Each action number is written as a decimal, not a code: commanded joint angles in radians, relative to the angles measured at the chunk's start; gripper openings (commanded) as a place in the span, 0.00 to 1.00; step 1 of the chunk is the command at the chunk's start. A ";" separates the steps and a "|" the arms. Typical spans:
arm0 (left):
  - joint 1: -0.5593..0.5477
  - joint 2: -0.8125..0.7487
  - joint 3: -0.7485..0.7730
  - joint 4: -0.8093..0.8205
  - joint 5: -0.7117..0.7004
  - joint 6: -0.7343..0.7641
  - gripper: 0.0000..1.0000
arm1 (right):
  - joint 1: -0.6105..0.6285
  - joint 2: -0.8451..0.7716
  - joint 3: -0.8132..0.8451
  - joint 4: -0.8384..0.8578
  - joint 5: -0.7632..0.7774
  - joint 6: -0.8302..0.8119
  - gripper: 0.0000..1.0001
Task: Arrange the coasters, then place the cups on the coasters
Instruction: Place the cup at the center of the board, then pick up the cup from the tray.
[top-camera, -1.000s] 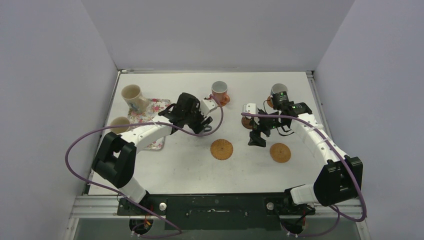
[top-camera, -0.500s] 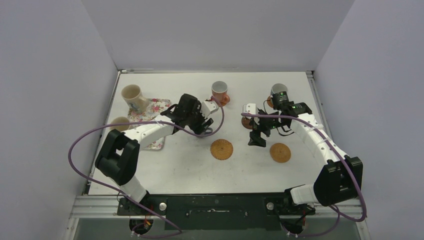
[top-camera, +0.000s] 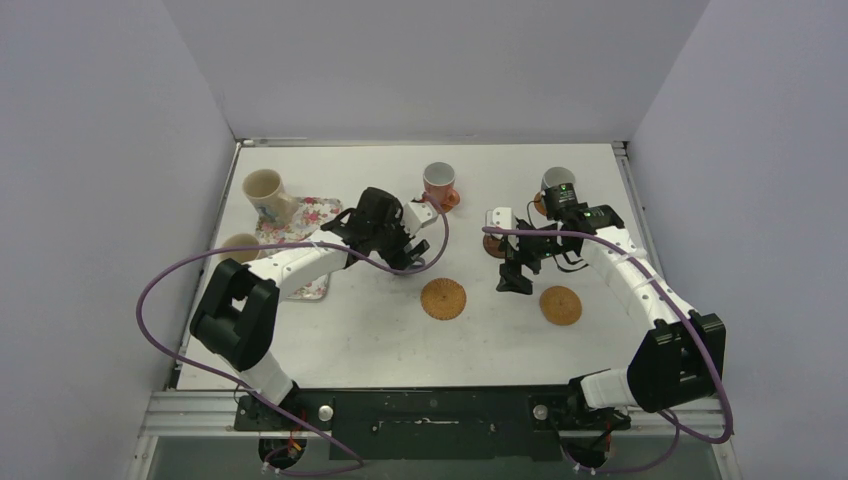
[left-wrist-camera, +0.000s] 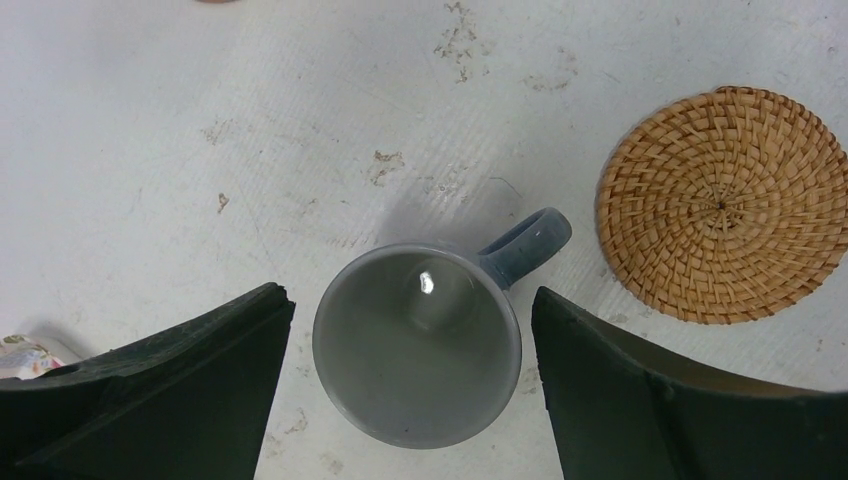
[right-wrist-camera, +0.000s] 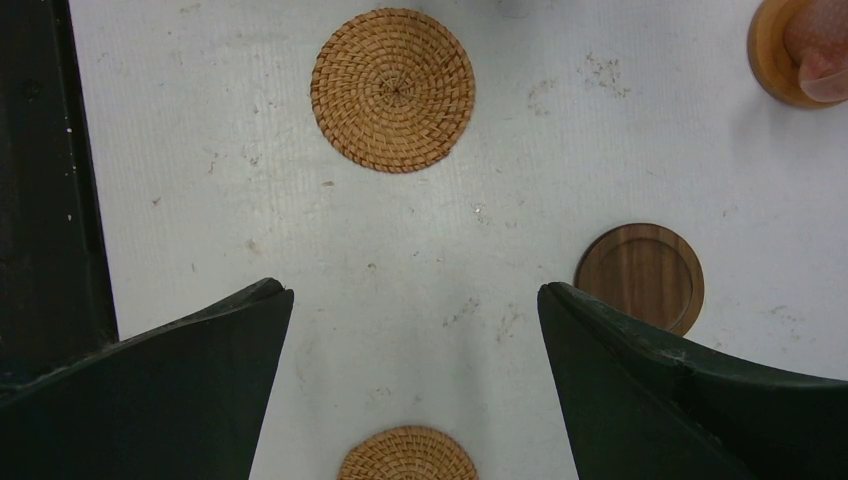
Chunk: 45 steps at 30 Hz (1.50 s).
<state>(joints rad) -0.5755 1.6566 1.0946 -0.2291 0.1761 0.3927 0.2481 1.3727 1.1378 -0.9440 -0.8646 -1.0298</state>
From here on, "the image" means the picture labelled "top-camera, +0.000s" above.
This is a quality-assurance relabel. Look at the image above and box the cream cup at table edge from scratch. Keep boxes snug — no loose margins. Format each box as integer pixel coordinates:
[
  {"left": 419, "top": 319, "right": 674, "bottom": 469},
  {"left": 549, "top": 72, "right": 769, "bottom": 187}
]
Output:
[{"left": 218, "top": 233, "right": 264, "bottom": 264}]

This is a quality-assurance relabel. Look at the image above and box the blue mug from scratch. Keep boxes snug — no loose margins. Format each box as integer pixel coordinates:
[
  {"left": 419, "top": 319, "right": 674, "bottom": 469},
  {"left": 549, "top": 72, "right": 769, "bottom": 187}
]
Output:
[{"left": 540, "top": 166, "right": 575, "bottom": 191}]

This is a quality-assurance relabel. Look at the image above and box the pink mug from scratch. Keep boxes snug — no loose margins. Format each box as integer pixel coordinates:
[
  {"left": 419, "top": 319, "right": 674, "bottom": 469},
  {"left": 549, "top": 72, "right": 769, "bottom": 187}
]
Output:
[{"left": 422, "top": 162, "right": 461, "bottom": 206}]

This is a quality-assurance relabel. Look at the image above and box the aluminium table frame rail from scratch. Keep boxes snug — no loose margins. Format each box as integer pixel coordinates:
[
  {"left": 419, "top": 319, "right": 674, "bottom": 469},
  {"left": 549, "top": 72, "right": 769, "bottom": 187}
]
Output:
[{"left": 139, "top": 390, "right": 725, "bottom": 438}]

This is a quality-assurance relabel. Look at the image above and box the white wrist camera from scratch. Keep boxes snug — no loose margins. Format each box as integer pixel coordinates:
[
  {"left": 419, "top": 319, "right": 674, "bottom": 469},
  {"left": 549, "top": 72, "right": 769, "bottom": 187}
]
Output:
[
  {"left": 484, "top": 207, "right": 516, "bottom": 230},
  {"left": 402, "top": 201, "right": 440, "bottom": 237}
]

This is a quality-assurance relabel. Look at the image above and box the woven rattan coaster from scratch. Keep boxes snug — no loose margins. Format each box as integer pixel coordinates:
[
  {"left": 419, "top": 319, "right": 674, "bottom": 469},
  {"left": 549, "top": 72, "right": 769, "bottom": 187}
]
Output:
[
  {"left": 420, "top": 278, "right": 467, "bottom": 321},
  {"left": 539, "top": 286, "right": 583, "bottom": 326}
]

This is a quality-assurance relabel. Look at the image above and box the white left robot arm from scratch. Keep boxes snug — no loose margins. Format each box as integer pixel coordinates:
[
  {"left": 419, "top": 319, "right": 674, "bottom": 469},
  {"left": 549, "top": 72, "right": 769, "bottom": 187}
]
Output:
[{"left": 190, "top": 187, "right": 439, "bottom": 430}]

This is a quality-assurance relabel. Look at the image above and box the large cream mug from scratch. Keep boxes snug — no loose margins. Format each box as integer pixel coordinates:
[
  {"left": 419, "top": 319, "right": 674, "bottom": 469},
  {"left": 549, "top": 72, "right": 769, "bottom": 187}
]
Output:
[{"left": 242, "top": 169, "right": 299, "bottom": 224}]

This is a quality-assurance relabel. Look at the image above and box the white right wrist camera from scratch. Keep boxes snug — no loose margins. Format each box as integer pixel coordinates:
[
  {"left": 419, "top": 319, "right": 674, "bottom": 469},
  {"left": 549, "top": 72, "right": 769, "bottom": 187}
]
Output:
[{"left": 484, "top": 207, "right": 516, "bottom": 230}]

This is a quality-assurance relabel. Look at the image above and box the floral rectangular tray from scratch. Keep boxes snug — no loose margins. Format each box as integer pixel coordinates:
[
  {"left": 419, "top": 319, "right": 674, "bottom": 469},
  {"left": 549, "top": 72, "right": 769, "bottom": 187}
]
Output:
[{"left": 255, "top": 197, "right": 343, "bottom": 301}]

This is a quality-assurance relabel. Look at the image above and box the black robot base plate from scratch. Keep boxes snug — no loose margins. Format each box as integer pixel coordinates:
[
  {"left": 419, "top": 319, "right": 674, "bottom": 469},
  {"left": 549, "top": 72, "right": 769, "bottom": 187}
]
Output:
[{"left": 233, "top": 386, "right": 632, "bottom": 463}]

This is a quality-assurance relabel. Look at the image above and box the dark walnut wooden coaster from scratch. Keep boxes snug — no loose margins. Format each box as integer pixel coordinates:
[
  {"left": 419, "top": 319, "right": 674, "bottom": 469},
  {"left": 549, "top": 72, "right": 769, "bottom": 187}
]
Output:
[{"left": 482, "top": 234, "right": 505, "bottom": 259}]

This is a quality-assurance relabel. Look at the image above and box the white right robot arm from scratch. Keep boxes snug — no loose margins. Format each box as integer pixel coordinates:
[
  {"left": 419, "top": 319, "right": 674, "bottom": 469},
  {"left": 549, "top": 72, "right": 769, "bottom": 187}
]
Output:
[{"left": 484, "top": 183, "right": 726, "bottom": 428}]

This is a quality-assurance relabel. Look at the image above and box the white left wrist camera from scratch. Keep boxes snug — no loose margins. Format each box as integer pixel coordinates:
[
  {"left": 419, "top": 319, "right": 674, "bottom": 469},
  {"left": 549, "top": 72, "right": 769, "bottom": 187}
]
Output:
[{"left": 402, "top": 201, "right": 440, "bottom": 237}]

